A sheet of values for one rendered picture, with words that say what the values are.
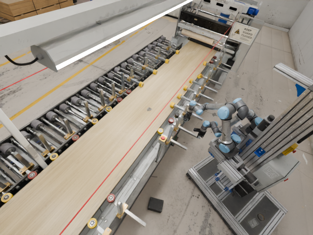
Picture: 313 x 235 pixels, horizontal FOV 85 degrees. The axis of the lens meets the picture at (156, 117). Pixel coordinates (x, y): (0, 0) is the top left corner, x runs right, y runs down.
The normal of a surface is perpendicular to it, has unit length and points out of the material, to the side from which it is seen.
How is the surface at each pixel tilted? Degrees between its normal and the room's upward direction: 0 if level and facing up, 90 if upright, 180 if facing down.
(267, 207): 0
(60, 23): 90
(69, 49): 61
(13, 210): 0
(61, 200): 0
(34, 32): 90
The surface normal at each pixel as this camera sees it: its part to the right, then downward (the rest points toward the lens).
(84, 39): 0.81, 0.08
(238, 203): 0.13, -0.64
